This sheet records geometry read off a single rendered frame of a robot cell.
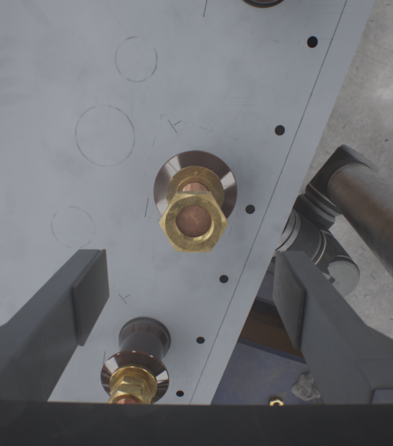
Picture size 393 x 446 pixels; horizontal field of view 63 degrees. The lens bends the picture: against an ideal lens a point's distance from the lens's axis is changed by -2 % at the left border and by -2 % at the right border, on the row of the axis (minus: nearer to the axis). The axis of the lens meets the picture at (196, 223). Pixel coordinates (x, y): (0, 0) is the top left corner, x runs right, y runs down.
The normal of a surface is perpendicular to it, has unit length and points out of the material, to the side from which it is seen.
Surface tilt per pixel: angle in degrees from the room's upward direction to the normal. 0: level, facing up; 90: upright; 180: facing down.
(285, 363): 0
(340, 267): 10
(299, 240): 23
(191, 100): 0
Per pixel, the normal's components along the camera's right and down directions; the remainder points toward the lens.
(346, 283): 0.07, 0.50
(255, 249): 0.18, 0.33
